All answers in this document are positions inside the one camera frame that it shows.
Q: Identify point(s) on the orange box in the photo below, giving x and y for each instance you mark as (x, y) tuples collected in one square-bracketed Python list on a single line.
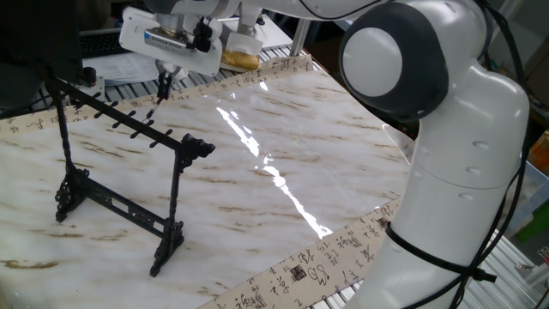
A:
[(541, 154)]

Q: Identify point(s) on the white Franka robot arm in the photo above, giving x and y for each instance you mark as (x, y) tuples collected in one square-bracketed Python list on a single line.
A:
[(463, 193)]

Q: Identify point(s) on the yellow brown bag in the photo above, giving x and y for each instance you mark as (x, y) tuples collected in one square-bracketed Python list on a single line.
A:
[(240, 60)]

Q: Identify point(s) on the black monitor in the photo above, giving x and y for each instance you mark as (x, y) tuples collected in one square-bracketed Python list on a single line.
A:
[(38, 43)]

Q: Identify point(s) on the white paper stack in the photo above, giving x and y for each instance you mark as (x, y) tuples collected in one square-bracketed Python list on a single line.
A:
[(120, 66)]

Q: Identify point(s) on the black carved pen rack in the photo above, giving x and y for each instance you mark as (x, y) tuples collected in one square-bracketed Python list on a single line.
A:
[(195, 148)]

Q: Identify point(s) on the glossy marble pattern sheet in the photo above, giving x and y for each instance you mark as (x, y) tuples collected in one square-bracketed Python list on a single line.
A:
[(300, 150)]

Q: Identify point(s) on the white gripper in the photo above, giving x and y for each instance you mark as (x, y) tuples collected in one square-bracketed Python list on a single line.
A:
[(206, 62)]

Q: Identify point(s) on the black keyboard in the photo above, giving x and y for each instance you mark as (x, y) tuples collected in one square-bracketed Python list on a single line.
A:
[(98, 43)]

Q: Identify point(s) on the aluminium post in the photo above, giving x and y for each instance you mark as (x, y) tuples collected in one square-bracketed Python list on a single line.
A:
[(300, 38)]

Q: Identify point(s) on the brown calligraphy brush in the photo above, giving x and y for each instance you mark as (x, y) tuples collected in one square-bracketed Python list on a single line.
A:
[(151, 113)]

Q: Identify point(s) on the black knob on white base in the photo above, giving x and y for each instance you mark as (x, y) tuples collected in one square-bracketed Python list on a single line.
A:
[(89, 76)]

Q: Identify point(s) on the green object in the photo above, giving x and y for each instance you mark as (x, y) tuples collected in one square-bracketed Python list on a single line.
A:
[(536, 225)]

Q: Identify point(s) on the silver camera with blue cap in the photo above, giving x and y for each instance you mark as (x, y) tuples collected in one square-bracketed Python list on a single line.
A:
[(167, 40)]

